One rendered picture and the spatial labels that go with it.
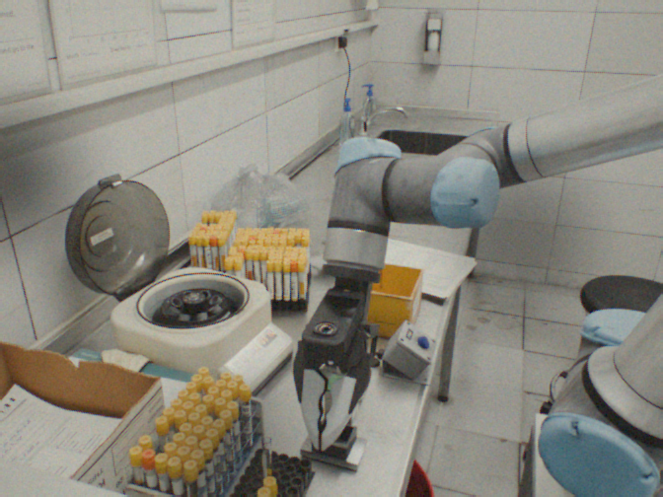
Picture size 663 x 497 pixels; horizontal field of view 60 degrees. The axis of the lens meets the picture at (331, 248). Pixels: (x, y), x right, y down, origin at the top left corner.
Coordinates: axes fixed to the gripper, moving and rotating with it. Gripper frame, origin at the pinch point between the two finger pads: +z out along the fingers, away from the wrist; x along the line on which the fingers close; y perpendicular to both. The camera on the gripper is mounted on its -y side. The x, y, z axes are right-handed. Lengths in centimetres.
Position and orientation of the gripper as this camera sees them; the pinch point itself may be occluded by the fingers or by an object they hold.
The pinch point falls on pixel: (320, 440)
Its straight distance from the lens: 69.5
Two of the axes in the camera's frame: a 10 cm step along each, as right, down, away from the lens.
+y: 2.6, 1.1, 9.6
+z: -1.6, 9.9, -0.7
